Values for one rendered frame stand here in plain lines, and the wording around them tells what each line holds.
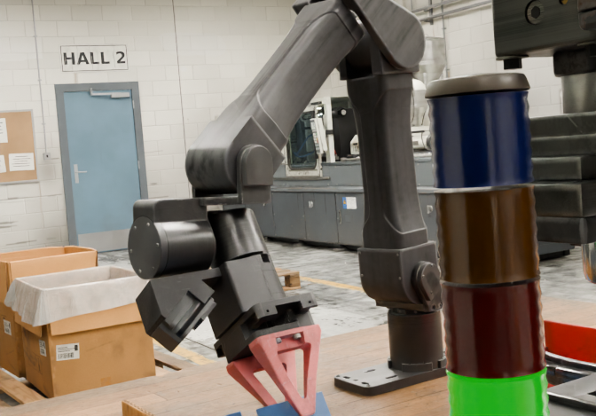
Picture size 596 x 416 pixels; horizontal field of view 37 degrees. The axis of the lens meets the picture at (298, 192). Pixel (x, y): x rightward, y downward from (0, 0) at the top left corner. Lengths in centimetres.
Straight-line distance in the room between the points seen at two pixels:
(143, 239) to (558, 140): 38
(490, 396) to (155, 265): 49
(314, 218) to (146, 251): 915
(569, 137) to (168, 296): 37
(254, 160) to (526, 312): 51
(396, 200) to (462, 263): 66
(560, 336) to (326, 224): 873
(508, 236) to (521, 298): 2
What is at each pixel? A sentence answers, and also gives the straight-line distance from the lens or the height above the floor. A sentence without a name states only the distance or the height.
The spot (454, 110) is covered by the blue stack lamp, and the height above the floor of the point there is 118.
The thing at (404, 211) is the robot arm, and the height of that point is 109.
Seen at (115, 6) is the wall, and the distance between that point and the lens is 1200.
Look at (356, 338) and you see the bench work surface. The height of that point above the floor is 90.
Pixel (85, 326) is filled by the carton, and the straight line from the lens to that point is 403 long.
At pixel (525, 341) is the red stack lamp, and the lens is 34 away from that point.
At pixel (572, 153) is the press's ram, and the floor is 116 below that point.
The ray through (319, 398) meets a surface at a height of 94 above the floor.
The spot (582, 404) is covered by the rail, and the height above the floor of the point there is 99.
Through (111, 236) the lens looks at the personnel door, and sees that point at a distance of 1175.
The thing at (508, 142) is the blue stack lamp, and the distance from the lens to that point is 33.
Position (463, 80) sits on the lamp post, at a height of 119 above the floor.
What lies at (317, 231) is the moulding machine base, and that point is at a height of 20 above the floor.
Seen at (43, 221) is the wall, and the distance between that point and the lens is 1154.
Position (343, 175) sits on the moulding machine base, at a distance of 931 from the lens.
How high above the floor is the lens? 118
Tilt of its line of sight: 3 degrees down
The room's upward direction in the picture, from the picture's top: 5 degrees counter-clockwise
